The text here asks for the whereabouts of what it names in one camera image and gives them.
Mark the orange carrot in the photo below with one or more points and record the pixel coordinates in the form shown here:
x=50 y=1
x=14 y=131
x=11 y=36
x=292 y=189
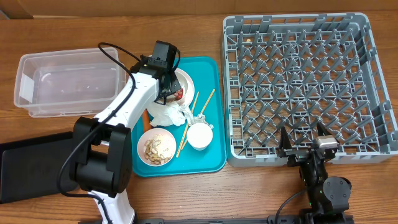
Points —
x=146 y=121

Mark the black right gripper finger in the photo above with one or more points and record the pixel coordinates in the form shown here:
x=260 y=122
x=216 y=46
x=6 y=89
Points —
x=322 y=130
x=284 y=142

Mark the pink plate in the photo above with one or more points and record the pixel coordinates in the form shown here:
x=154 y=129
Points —
x=187 y=85

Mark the right wooden chopstick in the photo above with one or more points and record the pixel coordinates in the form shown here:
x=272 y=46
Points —
x=203 y=109

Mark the white paper cup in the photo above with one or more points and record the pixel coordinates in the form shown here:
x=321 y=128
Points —
x=199 y=136

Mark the black plastic tray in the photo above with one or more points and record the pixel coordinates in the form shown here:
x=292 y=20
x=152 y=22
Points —
x=29 y=167

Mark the red snack wrapper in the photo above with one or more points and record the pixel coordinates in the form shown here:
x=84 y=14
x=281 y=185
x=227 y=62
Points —
x=178 y=94

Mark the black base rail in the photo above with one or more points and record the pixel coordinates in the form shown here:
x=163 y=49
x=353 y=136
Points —
x=214 y=221

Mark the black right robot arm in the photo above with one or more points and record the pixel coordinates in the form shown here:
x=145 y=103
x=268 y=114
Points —
x=328 y=196

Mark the grey dishwasher rack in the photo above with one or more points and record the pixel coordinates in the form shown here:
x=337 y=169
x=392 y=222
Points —
x=296 y=71

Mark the peanuts and rice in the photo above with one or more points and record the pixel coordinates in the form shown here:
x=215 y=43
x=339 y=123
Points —
x=159 y=149

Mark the foil wrapper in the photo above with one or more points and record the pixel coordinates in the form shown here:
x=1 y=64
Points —
x=191 y=119

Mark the clear plastic bin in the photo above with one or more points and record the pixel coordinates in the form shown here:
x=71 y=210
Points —
x=68 y=82

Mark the teal plastic tray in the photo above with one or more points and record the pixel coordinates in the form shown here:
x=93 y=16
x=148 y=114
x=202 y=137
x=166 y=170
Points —
x=204 y=73

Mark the pink bowl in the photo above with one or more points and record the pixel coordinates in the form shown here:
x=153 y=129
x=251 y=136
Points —
x=148 y=135

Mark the white napkin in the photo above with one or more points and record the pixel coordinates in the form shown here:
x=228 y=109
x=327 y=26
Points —
x=167 y=115

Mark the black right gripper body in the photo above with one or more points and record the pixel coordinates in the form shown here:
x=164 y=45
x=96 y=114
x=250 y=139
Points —
x=298 y=155

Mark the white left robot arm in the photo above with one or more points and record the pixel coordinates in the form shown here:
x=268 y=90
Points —
x=101 y=159

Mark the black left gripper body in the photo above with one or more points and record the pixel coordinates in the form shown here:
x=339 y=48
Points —
x=174 y=85

